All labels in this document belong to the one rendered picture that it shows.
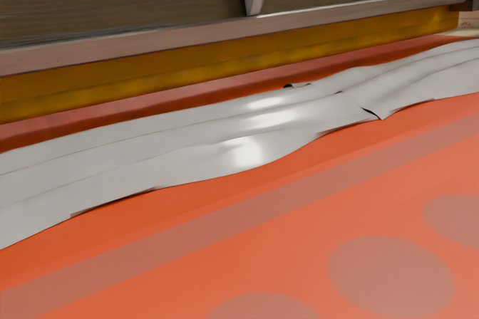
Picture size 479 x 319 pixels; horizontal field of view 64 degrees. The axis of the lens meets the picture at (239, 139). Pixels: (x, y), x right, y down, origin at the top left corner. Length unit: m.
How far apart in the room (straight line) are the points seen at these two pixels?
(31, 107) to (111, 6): 0.06
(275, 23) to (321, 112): 0.07
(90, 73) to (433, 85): 0.16
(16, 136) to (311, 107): 0.13
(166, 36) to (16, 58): 0.06
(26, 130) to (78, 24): 0.06
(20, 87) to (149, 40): 0.06
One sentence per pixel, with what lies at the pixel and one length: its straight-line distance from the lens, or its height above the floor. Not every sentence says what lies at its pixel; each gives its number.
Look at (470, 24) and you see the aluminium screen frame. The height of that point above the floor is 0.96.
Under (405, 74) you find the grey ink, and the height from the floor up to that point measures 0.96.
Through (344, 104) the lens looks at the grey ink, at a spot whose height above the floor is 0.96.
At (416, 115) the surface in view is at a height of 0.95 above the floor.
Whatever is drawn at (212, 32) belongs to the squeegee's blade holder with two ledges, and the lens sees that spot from 0.20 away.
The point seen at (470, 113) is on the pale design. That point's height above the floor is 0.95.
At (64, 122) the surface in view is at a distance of 0.21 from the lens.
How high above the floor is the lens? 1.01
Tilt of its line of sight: 21 degrees down
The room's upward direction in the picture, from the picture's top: 6 degrees counter-clockwise
